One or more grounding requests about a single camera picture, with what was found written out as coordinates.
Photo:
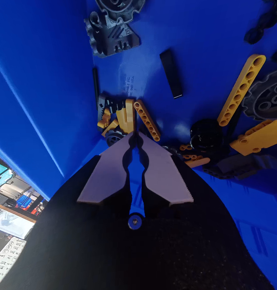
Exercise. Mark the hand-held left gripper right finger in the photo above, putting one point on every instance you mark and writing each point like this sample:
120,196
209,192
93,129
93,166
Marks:
165,179

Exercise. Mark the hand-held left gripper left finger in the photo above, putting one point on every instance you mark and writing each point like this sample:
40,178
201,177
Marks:
102,179

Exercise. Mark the yellow lego beam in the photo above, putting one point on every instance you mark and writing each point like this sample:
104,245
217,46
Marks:
147,120
242,88

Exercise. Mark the blue plastic bin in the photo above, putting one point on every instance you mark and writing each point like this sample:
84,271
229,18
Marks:
50,79

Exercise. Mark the small yellow lego connector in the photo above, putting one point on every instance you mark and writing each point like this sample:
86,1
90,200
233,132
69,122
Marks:
197,162
186,147

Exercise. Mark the black lego tire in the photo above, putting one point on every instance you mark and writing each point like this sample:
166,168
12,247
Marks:
206,136

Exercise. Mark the yellow and black lego subassembly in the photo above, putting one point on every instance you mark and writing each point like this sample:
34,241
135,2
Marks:
126,113

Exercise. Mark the dark grey lego shell piece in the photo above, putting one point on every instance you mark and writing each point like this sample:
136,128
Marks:
242,166

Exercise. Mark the yellow lego panel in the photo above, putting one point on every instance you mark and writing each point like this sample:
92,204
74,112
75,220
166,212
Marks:
260,136

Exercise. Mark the black flat lego tile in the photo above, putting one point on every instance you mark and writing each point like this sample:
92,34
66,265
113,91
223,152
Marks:
171,72

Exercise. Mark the dark grey lego sprocket wheel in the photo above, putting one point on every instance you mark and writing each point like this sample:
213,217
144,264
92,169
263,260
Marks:
120,9
267,97

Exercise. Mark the dark grey lego panel piece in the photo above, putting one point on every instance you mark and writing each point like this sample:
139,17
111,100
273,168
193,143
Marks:
111,38

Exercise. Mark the wooden framed board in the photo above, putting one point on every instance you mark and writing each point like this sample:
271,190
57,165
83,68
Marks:
11,221

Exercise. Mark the white handwritten paper sheet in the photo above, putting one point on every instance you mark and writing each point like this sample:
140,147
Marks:
11,256

